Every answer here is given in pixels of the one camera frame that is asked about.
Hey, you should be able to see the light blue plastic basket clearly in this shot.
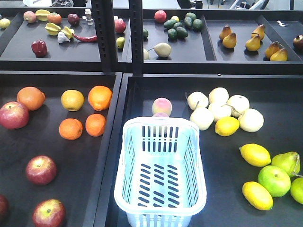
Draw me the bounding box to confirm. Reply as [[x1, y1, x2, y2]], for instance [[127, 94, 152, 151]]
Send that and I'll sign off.
[[114, 117, 207, 227]]

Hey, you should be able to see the pink peach front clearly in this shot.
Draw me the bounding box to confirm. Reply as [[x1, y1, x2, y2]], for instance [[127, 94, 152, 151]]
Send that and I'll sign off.
[[153, 113, 169, 117]]

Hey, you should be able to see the pink peach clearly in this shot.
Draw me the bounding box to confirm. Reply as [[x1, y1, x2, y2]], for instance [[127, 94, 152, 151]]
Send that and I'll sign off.
[[152, 97, 172, 116], [153, 113, 169, 117]]

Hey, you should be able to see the pink peach back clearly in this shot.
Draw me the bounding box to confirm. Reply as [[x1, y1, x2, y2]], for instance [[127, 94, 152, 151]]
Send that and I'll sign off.
[[152, 97, 172, 116]]

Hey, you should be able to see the large orange right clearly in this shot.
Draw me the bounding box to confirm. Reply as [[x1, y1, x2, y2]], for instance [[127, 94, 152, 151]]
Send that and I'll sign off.
[[88, 86, 112, 111]]

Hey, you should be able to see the small orange lower right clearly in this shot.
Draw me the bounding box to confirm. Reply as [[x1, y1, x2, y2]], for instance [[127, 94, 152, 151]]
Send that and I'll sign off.
[[85, 113, 107, 137]]

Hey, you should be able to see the small orange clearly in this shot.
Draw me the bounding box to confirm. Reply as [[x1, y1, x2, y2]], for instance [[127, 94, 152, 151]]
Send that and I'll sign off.
[[85, 113, 107, 137], [59, 118, 83, 140]]

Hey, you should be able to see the yellow lemon near pears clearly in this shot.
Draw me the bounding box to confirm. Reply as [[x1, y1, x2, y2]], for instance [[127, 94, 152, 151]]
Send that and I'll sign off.
[[215, 116, 240, 137]]

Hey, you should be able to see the yellow orange fruit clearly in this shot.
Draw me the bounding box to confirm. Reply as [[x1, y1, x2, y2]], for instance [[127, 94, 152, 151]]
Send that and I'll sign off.
[[61, 89, 85, 112]]

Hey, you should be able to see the small orange lower left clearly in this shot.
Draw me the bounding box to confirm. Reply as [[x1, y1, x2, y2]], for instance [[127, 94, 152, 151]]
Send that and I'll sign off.
[[59, 118, 83, 140]]

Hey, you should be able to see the black wooden fruit stand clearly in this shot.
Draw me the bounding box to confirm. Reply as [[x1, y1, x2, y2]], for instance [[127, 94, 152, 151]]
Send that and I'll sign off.
[[0, 8, 303, 227]]

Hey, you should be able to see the red chili pepper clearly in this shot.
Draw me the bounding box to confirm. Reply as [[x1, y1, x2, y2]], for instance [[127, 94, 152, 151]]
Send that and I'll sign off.
[[72, 34, 98, 43]]

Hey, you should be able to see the white garlic bulb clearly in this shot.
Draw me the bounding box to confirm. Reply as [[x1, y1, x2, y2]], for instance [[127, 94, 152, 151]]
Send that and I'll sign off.
[[57, 32, 71, 44]]

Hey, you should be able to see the large orange behind apple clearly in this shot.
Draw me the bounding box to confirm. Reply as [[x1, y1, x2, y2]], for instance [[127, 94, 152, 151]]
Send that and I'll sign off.
[[17, 87, 46, 111]]

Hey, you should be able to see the red apple front right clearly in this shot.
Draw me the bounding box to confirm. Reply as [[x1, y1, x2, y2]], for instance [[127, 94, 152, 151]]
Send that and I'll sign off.
[[26, 155, 58, 185]]

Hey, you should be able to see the red apple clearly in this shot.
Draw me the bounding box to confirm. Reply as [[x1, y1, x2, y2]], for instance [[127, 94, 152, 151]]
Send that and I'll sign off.
[[32, 199, 66, 227], [0, 194, 9, 222], [26, 155, 58, 185], [0, 101, 29, 130]]

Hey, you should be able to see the red bell pepper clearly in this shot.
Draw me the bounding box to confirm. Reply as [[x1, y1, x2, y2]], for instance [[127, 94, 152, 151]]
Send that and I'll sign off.
[[31, 40, 48, 58]]

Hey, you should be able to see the red apple middle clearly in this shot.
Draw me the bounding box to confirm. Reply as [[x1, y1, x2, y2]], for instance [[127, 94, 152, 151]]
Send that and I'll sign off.
[[0, 101, 29, 130]]

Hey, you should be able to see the green apple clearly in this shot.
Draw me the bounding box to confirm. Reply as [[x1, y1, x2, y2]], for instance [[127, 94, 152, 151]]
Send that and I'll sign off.
[[258, 165, 291, 198]]

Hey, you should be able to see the red apple nearest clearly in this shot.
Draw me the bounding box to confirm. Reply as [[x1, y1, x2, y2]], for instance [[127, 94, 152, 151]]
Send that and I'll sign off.
[[32, 199, 66, 227]]

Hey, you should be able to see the green pear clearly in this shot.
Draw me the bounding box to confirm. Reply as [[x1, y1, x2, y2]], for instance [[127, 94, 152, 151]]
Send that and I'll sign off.
[[271, 151, 301, 177]]

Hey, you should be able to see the red apple front left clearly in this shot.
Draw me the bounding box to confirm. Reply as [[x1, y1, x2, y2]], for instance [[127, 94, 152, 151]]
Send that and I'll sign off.
[[0, 194, 9, 222]]

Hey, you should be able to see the black upright shelf post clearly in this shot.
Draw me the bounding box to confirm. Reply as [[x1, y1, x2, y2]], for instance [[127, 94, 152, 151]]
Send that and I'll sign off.
[[91, 0, 143, 76]]

